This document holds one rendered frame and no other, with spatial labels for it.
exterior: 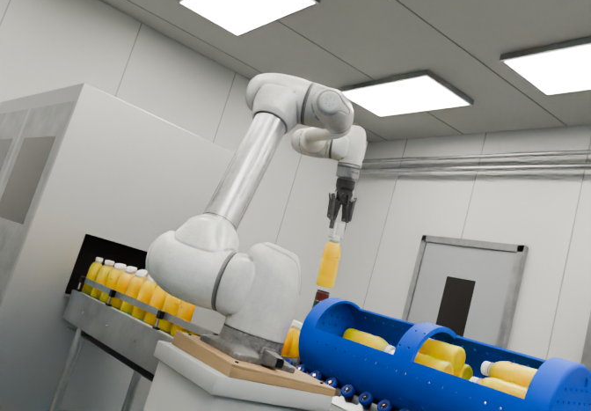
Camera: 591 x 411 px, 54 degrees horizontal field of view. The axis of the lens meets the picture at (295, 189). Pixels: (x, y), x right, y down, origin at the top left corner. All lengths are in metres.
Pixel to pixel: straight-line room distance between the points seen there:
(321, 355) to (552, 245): 3.90
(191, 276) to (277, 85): 0.64
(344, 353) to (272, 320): 0.57
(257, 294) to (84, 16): 5.05
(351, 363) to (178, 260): 0.71
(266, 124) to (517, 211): 4.47
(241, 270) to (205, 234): 0.14
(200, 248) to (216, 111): 5.15
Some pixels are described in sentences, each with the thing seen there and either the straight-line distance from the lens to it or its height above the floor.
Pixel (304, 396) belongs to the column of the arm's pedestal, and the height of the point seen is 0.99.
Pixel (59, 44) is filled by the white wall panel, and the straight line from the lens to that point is 6.08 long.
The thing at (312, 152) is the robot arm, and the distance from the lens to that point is 2.27.
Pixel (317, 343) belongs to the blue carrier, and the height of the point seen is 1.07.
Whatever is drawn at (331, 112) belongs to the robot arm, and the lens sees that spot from 1.69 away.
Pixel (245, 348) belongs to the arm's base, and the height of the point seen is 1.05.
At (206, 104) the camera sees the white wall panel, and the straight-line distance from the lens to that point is 6.50.
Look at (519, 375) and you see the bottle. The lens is 1.71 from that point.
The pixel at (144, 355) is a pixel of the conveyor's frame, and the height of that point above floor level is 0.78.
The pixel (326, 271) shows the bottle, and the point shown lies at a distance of 2.29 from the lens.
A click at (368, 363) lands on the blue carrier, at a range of 1.85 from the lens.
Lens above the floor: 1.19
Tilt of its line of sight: 10 degrees up
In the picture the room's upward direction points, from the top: 16 degrees clockwise
